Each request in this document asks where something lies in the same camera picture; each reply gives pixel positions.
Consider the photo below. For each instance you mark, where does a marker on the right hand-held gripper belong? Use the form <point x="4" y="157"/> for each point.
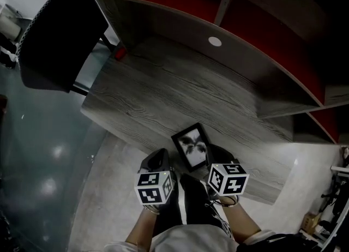
<point x="229" y="180"/>

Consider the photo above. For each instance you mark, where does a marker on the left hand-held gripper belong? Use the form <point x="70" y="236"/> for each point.
<point x="152" y="188"/>

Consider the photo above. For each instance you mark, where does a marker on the black framed picture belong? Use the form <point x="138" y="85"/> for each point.
<point x="192" y="147"/>

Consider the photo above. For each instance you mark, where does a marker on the person's right forearm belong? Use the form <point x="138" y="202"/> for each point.
<point x="240" y="221"/>

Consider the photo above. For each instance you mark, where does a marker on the person's left forearm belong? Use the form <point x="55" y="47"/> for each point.
<point x="141" y="229"/>

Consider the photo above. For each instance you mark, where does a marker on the black striped trousers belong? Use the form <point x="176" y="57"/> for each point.
<point x="193" y="201"/>

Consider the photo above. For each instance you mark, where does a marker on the black bag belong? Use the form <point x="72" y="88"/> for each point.
<point x="278" y="245"/>

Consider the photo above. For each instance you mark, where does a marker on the grey wooden shelf hutch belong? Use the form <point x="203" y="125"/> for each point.
<point x="272" y="62"/>

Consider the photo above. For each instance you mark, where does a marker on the cardboard box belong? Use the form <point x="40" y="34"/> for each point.
<point x="310" y="222"/>

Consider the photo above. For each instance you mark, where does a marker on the small red block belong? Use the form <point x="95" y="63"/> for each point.
<point x="120" y="53"/>

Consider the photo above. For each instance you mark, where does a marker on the black office chair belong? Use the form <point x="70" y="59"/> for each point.
<point x="338" y="199"/>

